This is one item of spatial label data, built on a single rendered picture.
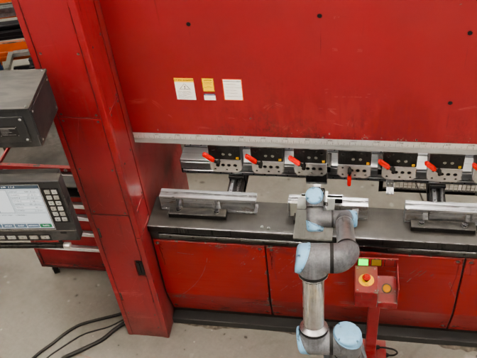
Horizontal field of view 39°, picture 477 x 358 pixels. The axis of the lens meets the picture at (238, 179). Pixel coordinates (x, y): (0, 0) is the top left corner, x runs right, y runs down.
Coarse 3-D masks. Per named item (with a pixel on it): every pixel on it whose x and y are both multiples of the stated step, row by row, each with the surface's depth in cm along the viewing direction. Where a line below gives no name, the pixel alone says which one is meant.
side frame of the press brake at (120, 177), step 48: (48, 0) 248; (96, 0) 266; (48, 48) 263; (96, 48) 269; (96, 96) 276; (96, 144) 296; (144, 144) 335; (96, 192) 318; (144, 192) 339; (96, 240) 343; (144, 240) 342; (144, 288) 366
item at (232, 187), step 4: (232, 176) 365; (236, 176) 364; (240, 176) 364; (244, 176) 370; (248, 176) 383; (232, 180) 366; (236, 180) 367; (240, 180) 365; (244, 180) 375; (232, 184) 364; (236, 184) 366; (240, 184) 363; (244, 184) 376; (228, 188) 364; (232, 188) 361; (236, 188) 361; (240, 188) 363; (244, 188) 375
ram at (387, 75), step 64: (128, 0) 267; (192, 0) 262; (256, 0) 258; (320, 0) 254; (384, 0) 250; (448, 0) 246; (128, 64) 289; (192, 64) 284; (256, 64) 279; (320, 64) 274; (384, 64) 269; (448, 64) 265; (192, 128) 309; (256, 128) 303; (320, 128) 297; (384, 128) 292; (448, 128) 287
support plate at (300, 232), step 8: (304, 200) 331; (328, 200) 329; (304, 208) 327; (328, 208) 326; (296, 216) 324; (304, 216) 323; (296, 224) 320; (304, 224) 319; (296, 232) 316; (304, 232) 316; (312, 232) 315; (320, 232) 315; (328, 232) 315; (320, 240) 313; (328, 240) 312
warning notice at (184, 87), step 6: (174, 78) 290; (180, 78) 290; (186, 78) 289; (192, 78) 289; (180, 84) 292; (186, 84) 291; (192, 84) 291; (180, 90) 294; (186, 90) 294; (192, 90) 293; (180, 96) 297; (186, 96) 296; (192, 96) 296
